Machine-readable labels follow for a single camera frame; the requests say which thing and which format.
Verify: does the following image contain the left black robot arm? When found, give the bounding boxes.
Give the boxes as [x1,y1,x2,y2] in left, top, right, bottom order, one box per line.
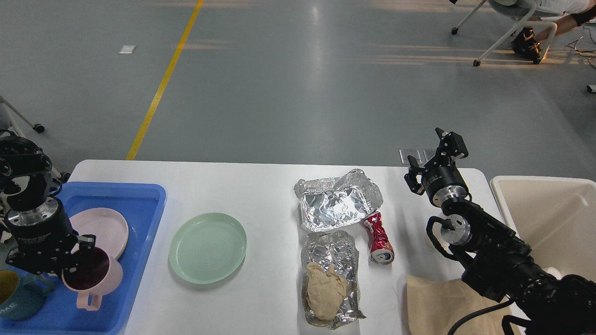
[0,135,96,275]

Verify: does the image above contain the flat crumpled foil sheet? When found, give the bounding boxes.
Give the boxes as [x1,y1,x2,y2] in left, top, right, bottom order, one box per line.
[301,230,366,329]

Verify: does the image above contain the pink plate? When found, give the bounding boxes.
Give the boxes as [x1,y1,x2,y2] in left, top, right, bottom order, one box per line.
[69,208,129,260]

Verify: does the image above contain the crushed red soda can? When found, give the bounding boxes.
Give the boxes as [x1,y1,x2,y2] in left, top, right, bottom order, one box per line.
[362,212,395,265]

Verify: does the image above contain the crumpled foil tray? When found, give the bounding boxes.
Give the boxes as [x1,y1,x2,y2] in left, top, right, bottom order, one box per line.
[293,169,384,233]

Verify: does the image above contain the left rolling chair leg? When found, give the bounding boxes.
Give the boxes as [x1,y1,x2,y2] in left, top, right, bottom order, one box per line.
[0,95,46,136]

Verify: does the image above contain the seated person white shorts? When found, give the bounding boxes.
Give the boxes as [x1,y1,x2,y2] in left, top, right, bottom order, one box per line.
[511,0,596,65]

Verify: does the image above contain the green plate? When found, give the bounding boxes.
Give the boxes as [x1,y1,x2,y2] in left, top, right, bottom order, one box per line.
[169,213,248,285]

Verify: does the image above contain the blue mug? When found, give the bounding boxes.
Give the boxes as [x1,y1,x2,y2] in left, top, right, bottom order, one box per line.
[0,269,56,322]

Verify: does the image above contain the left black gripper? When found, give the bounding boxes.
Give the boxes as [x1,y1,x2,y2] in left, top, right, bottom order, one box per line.
[5,198,96,280]

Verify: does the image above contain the beige plastic bin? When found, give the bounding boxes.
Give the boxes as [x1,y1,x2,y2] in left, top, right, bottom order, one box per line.
[490,176,596,281]

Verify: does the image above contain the crumpled brown paper ball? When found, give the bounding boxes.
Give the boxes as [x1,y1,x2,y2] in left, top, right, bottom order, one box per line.
[306,261,348,321]

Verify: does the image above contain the brown paper bag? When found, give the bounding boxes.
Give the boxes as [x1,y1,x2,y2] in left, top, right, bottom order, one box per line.
[406,275,512,335]

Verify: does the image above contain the pink mug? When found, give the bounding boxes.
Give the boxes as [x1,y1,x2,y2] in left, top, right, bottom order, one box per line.
[61,248,123,310]

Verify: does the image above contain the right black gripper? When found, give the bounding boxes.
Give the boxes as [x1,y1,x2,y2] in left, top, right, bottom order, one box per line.
[404,127,469,208]

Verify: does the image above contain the white rolling chair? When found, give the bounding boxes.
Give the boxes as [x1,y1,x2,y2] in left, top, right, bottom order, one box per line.
[451,0,558,67]

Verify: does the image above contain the blue plastic tray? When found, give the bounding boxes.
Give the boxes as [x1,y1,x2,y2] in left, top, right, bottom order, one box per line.
[0,181,166,335]

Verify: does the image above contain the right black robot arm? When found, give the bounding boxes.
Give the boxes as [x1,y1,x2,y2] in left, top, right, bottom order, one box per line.
[404,128,596,335]

